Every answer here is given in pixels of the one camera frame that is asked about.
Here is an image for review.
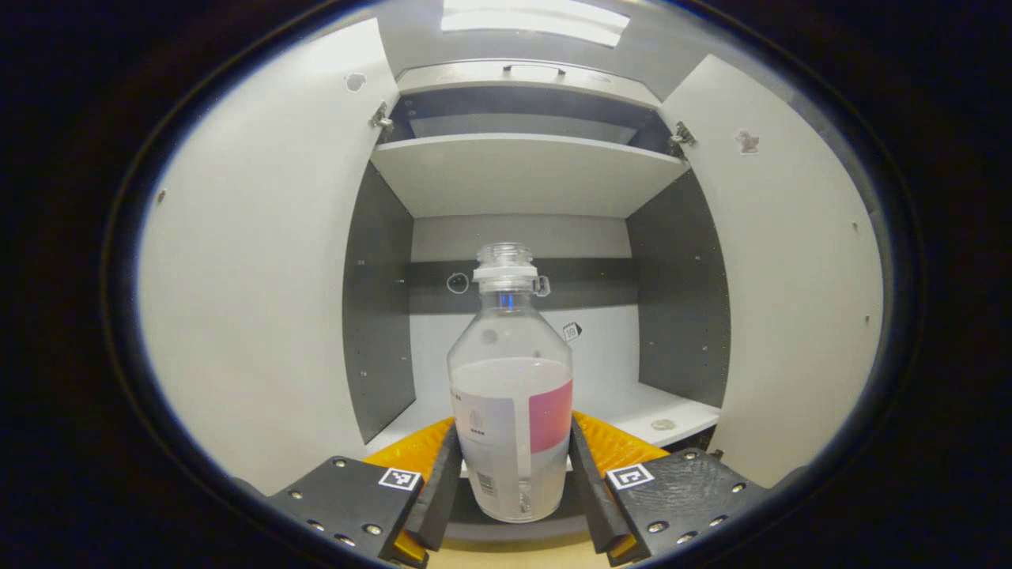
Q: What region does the grey drawer front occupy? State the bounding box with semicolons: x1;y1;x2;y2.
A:
395;59;662;109

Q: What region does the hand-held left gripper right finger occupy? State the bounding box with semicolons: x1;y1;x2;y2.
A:
568;411;772;567

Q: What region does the grey cabinet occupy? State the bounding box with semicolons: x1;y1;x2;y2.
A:
342;59;732;546

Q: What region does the grey cabinet door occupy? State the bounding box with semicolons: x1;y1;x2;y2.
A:
658;54;885;489
136;17;400;497

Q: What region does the clear bottle with pink label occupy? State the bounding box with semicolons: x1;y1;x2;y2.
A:
447;242;574;524

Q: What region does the large ceiling light panel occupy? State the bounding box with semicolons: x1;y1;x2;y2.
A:
440;0;631;48

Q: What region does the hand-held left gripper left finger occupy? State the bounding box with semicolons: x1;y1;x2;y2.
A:
267;417;463;568

